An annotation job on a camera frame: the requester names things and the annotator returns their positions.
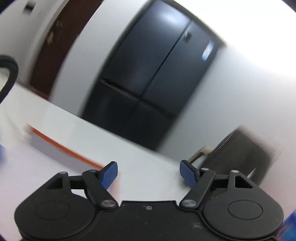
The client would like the black refrigerator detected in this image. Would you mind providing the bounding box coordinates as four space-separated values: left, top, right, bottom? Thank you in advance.
80 0 227 152

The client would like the brass door lock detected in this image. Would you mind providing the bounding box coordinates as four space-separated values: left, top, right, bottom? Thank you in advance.
46 21 64 44

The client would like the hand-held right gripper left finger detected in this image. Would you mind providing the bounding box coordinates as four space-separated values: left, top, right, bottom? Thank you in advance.
45 161 121 209

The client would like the dark bulky object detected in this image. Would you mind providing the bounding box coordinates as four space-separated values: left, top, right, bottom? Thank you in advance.
188 126 277 186

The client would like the brown wooden door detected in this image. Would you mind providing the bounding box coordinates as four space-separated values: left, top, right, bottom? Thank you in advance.
30 0 104 101

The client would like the black cable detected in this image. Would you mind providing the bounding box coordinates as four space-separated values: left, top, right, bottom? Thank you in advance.
0 54 19 105

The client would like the orange-edged cardboard box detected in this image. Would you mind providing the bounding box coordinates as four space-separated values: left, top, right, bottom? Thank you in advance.
25 124 105 169

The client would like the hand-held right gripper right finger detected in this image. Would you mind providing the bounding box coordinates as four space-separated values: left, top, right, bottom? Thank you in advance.
179 160 257 209

